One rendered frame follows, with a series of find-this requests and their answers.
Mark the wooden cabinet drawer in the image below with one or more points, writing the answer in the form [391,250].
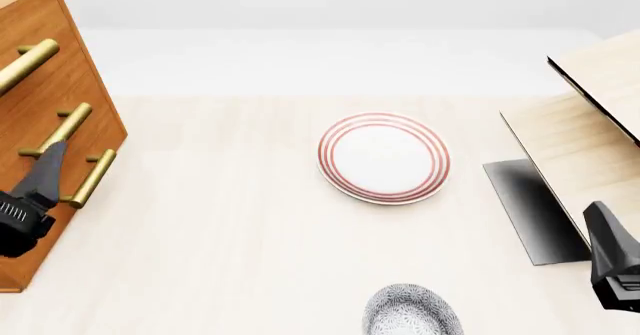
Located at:
[75,83]
[102,136]
[42,22]

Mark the white plate with red rings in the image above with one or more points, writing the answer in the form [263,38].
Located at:
[384,158]

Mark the grey patterned bowl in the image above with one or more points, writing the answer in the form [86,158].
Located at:
[410,310]

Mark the pale wood slab, black edge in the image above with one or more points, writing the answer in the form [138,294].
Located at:
[607,61]

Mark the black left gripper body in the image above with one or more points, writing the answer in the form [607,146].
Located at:
[22,222]

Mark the pale wood panel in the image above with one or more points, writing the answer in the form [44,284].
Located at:
[575,143]

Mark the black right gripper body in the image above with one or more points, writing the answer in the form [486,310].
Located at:
[620,292]

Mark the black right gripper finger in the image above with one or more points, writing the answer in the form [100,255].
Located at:
[612,241]

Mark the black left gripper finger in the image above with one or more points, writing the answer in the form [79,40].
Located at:
[47,173]

